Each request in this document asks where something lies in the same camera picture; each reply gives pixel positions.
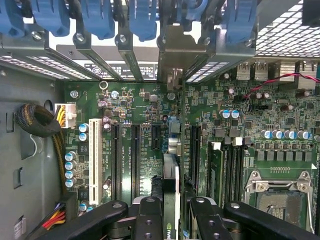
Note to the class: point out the short black expansion slot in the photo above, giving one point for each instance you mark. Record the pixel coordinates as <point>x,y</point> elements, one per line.
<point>156,137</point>

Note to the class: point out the green motherboard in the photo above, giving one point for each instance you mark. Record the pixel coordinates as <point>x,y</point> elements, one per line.
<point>140,105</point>

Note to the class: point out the white expansion slot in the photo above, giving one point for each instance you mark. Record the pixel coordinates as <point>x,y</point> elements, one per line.
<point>95,160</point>

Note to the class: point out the blue card clip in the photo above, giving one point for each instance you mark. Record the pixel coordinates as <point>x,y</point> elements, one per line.
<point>98,20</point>
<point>192,12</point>
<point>50,17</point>
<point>143,20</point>
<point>240,20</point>
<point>10,17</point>

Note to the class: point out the grey open PC case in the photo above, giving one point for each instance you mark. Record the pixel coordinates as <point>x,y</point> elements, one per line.
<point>275,32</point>

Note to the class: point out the grey power supply unit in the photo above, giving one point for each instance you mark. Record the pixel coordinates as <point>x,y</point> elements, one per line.
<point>25,162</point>

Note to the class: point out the metal socket cover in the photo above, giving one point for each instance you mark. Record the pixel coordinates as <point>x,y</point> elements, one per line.
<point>275,184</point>

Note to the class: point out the black RAM slot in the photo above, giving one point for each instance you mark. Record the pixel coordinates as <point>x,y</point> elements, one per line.
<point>228,175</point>
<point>238,172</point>

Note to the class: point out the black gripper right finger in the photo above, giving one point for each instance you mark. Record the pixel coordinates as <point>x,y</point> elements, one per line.
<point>212,222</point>

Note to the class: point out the long black expansion slot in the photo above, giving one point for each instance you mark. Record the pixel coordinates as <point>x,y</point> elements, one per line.
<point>195,160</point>
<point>116,162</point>
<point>135,160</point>

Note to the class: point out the RAM stick with white label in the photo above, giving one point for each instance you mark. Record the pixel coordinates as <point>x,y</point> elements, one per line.
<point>215,175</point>

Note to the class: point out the CPU socket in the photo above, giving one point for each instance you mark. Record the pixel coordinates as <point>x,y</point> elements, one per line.
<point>280,207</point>

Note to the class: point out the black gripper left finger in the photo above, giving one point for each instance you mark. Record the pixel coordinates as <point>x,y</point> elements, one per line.
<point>150,220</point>

